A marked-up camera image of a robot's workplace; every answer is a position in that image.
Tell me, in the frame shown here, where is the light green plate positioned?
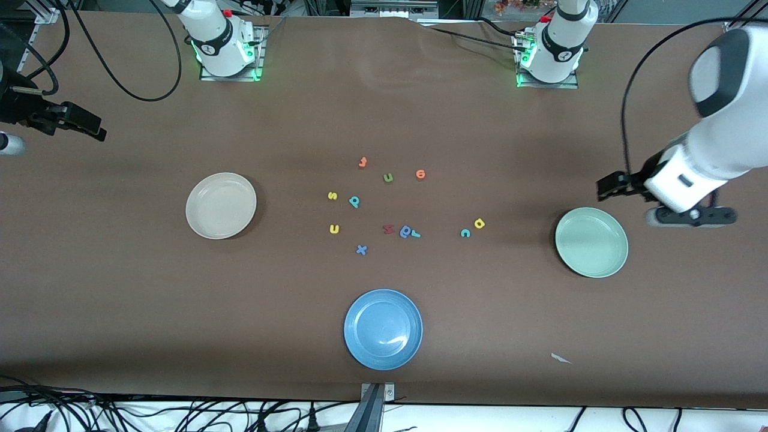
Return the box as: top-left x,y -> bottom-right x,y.
554,207 -> 629,278

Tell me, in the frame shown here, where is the beige brown plate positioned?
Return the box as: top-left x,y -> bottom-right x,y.
185,172 -> 257,240

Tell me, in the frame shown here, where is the brown table cover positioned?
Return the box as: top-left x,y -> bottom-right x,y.
0,12 -> 768,410

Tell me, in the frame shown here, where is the blue plate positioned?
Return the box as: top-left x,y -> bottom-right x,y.
344,289 -> 424,371

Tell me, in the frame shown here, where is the grey box behind table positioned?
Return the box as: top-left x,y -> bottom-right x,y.
351,0 -> 439,19

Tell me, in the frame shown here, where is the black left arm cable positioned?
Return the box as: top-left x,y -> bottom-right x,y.
620,17 -> 768,176

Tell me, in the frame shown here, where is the thick black looping cable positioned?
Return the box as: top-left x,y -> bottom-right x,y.
69,0 -> 184,102

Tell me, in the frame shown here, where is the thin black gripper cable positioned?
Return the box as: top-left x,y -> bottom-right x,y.
18,0 -> 70,95

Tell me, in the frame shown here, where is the aluminium frame profile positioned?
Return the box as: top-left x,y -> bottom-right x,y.
723,0 -> 768,34
24,0 -> 62,25

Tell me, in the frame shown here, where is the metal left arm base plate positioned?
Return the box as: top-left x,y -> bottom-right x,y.
516,36 -> 580,89

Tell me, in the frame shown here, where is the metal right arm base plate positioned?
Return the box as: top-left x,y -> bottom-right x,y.
200,27 -> 265,82

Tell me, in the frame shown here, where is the black cable on table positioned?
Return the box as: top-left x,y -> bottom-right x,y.
420,24 -> 523,50
477,17 -> 524,39

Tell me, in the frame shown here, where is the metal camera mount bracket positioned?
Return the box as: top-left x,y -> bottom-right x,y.
345,382 -> 395,432

